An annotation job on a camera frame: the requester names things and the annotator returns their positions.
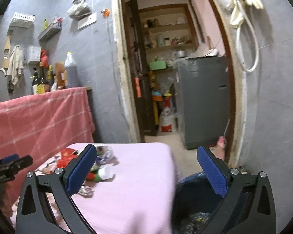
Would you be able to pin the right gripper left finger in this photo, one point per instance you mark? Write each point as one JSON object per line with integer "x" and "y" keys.
{"x": 35, "y": 215}

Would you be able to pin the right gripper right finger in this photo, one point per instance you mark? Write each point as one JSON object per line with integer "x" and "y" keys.
{"x": 247, "y": 204}

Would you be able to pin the green tube white cap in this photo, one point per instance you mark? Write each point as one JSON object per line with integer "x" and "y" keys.
{"x": 100, "y": 173}

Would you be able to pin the blue-lined trash bin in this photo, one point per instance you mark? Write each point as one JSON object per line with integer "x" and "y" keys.
{"x": 194, "y": 201}

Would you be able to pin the red checked cloth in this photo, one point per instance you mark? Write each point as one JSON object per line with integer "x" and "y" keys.
{"x": 42, "y": 125}

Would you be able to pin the small silver foil scrap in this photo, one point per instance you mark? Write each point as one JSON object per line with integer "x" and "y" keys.
{"x": 86, "y": 191}

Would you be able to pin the pink bottle on floor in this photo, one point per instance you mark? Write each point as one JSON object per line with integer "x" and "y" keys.
{"x": 219, "y": 150}

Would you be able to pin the red crumpled wrapper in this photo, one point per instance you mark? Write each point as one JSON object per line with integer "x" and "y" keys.
{"x": 66, "y": 155}

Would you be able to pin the dark soy sauce bottle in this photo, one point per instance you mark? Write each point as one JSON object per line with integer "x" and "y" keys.
{"x": 43, "y": 86}

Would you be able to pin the white blue crumpled wrapper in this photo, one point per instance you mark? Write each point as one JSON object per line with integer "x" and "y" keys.
{"x": 104, "y": 155}

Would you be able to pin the pink floral table cloth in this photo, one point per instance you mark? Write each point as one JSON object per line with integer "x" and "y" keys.
{"x": 139, "y": 197}

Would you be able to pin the hanging beige towel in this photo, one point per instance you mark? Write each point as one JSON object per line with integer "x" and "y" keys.
{"x": 16, "y": 68}

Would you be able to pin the orange snack packet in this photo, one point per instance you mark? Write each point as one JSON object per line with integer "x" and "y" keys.
{"x": 59, "y": 75}

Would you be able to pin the large dark vinegar jug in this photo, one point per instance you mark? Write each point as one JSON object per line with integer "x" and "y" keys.
{"x": 70, "y": 72}

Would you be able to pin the white red rice sack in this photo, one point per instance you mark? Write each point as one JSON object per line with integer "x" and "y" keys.
{"x": 167, "y": 120}

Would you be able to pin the grey washing machine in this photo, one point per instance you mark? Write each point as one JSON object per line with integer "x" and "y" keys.
{"x": 202, "y": 100}

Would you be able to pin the dark wooden door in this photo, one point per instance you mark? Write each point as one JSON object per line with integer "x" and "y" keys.
{"x": 139, "y": 70}

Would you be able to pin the green box on shelf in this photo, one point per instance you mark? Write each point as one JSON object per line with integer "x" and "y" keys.
{"x": 157, "y": 65}

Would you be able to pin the hanging plastic bag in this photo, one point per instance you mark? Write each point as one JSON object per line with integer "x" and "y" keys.
{"x": 79, "y": 9}

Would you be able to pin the wooden shelf unit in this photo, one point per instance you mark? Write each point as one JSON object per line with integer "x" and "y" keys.
{"x": 169, "y": 33}

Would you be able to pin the cream rubber gloves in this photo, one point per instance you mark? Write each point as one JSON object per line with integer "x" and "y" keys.
{"x": 238, "y": 17}

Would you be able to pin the wooden brush on wall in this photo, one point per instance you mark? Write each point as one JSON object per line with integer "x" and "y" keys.
{"x": 5, "y": 62}

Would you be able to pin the white wall box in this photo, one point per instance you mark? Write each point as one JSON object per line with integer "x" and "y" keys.
{"x": 33, "y": 55}

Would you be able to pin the grey wall shelf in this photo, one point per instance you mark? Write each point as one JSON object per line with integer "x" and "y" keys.
{"x": 50, "y": 31}

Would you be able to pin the white wall basket rack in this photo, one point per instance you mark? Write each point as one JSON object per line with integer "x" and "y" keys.
{"x": 22, "y": 20}

